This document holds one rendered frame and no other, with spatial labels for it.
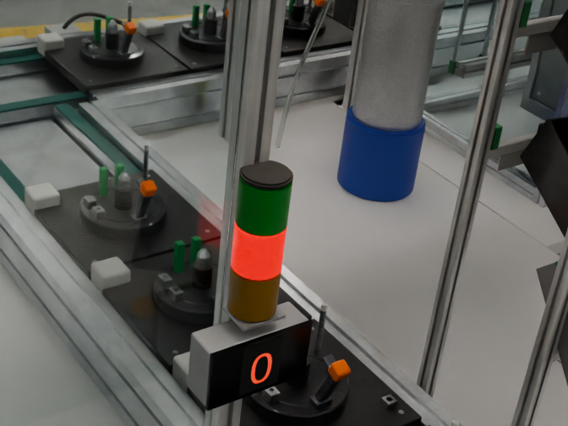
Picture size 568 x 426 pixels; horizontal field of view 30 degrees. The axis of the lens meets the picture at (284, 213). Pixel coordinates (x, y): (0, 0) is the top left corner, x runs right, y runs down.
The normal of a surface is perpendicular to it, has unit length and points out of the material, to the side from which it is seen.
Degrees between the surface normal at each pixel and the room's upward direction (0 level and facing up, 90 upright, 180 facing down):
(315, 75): 90
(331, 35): 0
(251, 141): 90
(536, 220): 0
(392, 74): 90
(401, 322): 0
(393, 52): 90
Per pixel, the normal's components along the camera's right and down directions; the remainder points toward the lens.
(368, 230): 0.11, -0.85
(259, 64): 0.57, 0.47
